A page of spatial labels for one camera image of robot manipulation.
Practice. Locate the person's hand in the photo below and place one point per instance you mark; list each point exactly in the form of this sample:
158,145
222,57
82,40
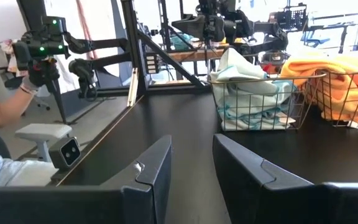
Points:
39,76

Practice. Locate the blue chair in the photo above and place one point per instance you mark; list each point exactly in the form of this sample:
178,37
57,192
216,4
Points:
314,39

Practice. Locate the wooden background table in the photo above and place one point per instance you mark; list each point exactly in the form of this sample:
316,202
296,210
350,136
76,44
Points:
191,55

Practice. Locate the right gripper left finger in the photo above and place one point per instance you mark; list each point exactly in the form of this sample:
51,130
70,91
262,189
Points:
135,202

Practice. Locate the white padded armrest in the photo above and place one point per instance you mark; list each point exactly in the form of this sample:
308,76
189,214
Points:
42,130

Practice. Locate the black aluminium table frame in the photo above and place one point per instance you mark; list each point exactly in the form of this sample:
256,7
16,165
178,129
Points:
134,46

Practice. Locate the person's forearm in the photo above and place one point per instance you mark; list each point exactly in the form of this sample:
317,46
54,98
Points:
5,105

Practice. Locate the light blue microfiber towel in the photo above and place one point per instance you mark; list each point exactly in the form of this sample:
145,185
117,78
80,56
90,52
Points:
253,119
253,93
238,65

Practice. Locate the teal cloth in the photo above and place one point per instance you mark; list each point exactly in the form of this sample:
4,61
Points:
182,42

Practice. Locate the black box with white labels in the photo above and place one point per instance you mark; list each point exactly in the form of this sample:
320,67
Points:
152,62

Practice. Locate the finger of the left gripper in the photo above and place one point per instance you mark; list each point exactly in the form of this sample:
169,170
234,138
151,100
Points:
191,26

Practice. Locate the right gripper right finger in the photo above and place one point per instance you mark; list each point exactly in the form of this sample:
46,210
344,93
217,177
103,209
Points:
259,199

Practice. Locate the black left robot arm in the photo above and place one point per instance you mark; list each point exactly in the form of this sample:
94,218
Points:
272,37

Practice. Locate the black crate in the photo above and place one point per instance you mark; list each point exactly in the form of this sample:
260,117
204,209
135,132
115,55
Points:
291,17

